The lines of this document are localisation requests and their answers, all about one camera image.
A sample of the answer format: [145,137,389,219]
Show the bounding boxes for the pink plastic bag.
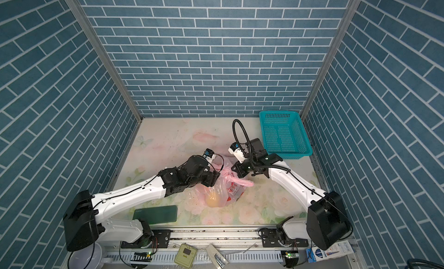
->
[194,159,254,207]

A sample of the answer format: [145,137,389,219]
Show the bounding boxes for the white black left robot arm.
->
[62,150,220,252]

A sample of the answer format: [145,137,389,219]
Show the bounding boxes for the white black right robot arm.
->
[228,138,352,250]

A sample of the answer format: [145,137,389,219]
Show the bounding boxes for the yellow lemon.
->
[205,194,221,208]

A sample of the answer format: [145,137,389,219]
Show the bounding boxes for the teal plastic basket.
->
[259,110,313,159]

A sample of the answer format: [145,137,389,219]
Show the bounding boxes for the green timer device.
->
[174,244,198,269]

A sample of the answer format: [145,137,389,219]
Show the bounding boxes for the grey remote device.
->
[206,244,229,269]

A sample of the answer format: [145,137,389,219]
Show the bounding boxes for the white blue box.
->
[306,240,355,263]

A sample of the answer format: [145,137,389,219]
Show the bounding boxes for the white bowl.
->
[67,243,104,269]

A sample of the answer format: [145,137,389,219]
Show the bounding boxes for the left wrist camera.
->
[202,148,216,163]

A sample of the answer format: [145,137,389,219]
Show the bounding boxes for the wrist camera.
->
[202,148,216,163]
[228,143,246,163]

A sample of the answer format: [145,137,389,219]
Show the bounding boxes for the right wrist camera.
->
[228,143,246,163]

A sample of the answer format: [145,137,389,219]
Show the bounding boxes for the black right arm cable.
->
[232,119,252,155]

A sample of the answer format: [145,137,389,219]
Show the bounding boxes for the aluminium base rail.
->
[104,227,316,269]

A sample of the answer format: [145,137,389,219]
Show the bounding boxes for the aluminium corner post right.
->
[300,0,361,122]

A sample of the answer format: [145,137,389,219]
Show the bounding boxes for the aluminium corner post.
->
[65,0,143,123]
[300,0,361,122]

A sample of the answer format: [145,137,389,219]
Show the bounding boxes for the aluminium corner post left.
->
[65,0,143,123]

